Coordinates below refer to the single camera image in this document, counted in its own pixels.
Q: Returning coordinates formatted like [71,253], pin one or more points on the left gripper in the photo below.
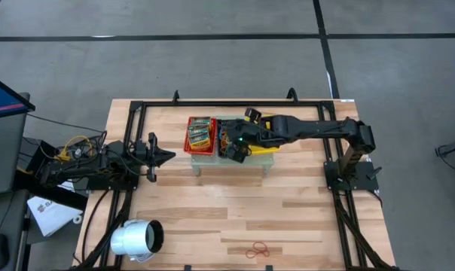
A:
[141,154]

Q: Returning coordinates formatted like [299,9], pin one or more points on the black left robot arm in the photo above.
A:
[80,169]

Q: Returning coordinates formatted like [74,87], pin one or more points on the yellow plastic basket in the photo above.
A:
[265,150]

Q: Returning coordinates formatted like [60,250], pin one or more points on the black plastic basket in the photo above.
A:
[220,148]

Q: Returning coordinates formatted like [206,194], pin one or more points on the monitor with blue screen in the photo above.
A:
[1,99]

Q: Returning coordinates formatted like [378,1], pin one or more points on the red plastic basket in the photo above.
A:
[197,153]

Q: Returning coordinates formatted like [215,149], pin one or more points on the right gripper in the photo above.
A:
[246,131]

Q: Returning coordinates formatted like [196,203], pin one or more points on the red rubber band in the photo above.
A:
[257,250]

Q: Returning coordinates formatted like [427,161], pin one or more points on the dark grey desk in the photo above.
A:
[9,211]

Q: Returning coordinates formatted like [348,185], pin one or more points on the black aluminium table frame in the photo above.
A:
[197,103]

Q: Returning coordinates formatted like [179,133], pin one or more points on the yellow Crayola crayon box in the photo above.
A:
[201,121]
[199,143]
[198,131]

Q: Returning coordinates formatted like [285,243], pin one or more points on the clear acrylic stand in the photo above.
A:
[212,161]

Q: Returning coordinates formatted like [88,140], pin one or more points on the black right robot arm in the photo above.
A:
[318,130]

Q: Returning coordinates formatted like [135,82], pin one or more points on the white cylinder with black opening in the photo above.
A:
[131,239]

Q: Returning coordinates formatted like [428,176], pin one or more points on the small white paper sheet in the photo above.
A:
[66,185]

